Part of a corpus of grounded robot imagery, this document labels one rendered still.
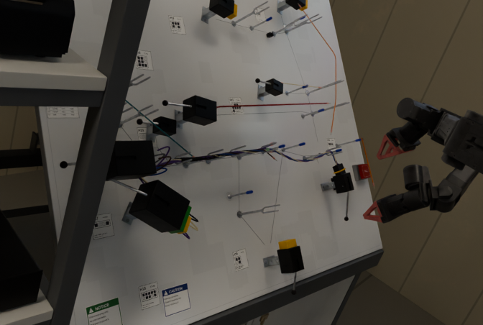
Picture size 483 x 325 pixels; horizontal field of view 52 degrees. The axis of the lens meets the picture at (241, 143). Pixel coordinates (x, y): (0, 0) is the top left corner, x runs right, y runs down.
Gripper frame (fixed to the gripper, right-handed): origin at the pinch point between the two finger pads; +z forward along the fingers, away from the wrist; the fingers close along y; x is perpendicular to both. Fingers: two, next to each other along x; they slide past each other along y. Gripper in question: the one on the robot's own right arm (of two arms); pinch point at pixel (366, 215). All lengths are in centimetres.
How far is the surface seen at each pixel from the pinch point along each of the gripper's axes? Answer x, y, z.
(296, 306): 19.4, 12.8, 28.9
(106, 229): -19, 80, 10
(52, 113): -44, 86, 6
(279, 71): -51, 8, 5
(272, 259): 1.2, 34.7, 10.7
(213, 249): -7, 52, 12
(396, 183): -3, -160, 71
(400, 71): -67, -162, 40
